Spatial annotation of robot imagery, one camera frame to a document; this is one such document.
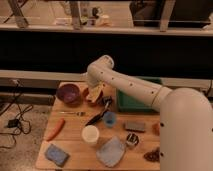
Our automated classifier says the light blue cloth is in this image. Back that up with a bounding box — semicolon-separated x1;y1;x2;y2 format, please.
96;136;126;167

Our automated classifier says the black spatula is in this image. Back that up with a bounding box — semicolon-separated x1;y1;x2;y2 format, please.
86;96;113;126

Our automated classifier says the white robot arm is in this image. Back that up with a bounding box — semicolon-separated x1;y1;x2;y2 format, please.
86;55;213;171

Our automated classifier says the yellow banana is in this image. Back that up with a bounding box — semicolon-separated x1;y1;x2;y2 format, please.
86;85;103;103

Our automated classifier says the small metal can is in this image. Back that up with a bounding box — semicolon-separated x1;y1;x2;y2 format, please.
126;133;139;147

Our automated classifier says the orange carrot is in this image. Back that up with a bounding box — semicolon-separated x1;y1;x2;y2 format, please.
46;118;65;141

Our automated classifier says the blue sponge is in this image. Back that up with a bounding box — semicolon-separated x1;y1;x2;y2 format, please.
45;144;70;167

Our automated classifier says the black power adapter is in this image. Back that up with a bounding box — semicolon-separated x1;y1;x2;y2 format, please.
7;119;19;128

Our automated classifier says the black power cable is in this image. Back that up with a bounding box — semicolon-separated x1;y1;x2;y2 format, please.
0;79;34;150

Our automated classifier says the purple bowl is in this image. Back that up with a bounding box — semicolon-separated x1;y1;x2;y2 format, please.
56;83;81;106

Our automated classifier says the brown grapes cluster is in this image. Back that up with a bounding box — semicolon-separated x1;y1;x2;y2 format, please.
144;148;160;162

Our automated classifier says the white cup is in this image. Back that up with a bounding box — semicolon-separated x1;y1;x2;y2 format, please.
81;125;100;146

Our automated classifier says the metal fork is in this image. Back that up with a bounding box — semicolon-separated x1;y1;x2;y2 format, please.
59;111;86;116

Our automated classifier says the green bin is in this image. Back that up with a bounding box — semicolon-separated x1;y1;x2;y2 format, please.
116;76;162;113

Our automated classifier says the red bowl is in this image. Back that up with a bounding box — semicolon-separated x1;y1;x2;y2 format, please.
82;88;103;106

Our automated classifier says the grey sponge block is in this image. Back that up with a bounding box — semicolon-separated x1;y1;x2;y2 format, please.
124;121;145;132

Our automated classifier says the blue cup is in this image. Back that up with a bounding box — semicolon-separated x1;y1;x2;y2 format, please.
102;111;116;128

